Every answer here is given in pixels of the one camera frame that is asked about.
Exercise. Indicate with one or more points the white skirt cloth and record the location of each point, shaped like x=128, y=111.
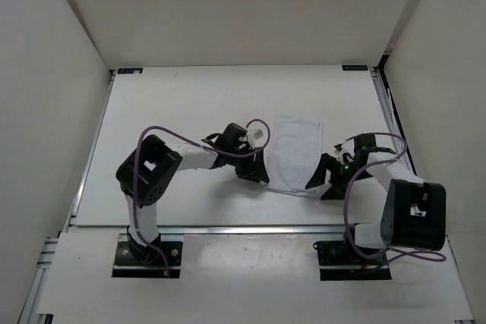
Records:
x=294, y=154

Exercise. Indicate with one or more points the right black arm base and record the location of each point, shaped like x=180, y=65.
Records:
x=338, y=262

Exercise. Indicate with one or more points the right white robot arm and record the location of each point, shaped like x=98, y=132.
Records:
x=414, y=213

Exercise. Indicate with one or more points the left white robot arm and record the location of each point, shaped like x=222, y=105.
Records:
x=160, y=153

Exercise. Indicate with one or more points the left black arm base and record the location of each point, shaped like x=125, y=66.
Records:
x=131, y=261

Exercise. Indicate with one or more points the left blue corner label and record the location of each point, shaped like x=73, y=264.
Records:
x=130, y=71

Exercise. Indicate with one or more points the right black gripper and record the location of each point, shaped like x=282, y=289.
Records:
x=337, y=190

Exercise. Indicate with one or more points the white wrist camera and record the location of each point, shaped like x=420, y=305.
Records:
x=342, y=154
x=252, y=136

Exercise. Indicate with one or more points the blue corner label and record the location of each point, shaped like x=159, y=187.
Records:
x=353, y=67
x=130, y=71

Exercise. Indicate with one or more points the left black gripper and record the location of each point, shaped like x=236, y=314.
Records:
x=254, y=170

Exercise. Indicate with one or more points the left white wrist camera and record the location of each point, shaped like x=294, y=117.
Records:
x=252, y=136

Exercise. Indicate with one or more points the right blue corner label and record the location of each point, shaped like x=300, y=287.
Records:
x=353, y=67

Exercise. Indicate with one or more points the aluminium frame rail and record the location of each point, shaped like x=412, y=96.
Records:
x=250, y=229

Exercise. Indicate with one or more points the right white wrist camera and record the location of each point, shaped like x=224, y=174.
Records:
x=342, y=154

